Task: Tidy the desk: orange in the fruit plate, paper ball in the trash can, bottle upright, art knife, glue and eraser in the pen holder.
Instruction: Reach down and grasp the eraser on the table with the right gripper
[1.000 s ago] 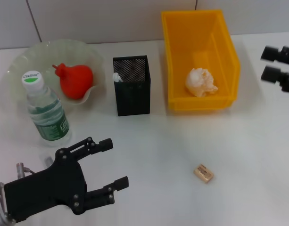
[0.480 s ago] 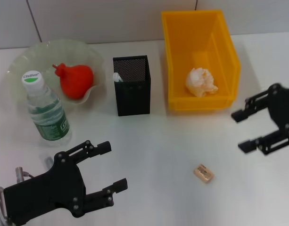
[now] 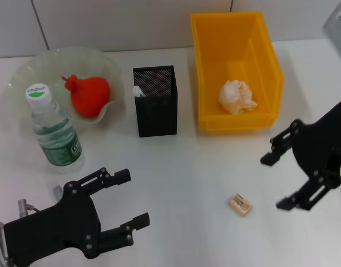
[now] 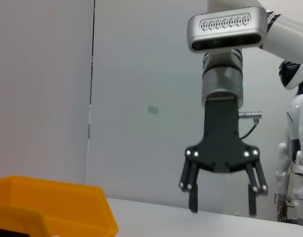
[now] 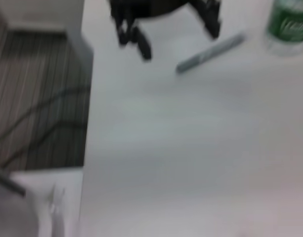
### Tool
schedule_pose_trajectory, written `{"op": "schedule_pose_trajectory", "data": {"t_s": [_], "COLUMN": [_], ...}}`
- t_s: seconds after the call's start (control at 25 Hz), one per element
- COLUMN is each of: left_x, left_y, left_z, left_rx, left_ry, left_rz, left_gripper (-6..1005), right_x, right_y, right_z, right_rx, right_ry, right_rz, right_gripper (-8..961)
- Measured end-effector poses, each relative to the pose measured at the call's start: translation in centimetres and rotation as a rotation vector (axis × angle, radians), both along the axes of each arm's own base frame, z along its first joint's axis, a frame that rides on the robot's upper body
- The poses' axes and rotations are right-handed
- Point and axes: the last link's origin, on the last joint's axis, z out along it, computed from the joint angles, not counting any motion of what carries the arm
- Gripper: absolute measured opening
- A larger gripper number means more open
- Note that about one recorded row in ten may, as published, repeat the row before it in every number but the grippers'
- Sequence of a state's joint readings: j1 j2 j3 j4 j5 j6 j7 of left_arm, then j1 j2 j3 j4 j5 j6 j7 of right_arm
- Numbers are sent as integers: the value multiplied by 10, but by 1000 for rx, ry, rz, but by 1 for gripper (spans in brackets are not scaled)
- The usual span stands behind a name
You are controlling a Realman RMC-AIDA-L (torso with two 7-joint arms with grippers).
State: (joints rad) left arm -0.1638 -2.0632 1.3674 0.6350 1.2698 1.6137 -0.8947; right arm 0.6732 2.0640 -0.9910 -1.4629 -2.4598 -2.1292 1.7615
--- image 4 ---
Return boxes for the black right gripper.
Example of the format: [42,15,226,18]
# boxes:
[178,98,269,217]

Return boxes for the black mesh pen holder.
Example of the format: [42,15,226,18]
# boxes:
[0,228,31,237]

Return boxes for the white humanoid background robot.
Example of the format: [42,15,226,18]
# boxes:
[274,60,303,224]

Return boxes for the yellow plastic bin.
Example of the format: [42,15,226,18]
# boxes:
[0,175,119,237]

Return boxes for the right arm dark cable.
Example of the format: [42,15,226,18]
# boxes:
[240,120,259,141]

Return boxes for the right wrist metal cable plug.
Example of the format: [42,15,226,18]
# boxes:
[237,111,263,124]

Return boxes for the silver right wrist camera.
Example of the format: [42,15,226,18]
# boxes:
[186,6,268,53]

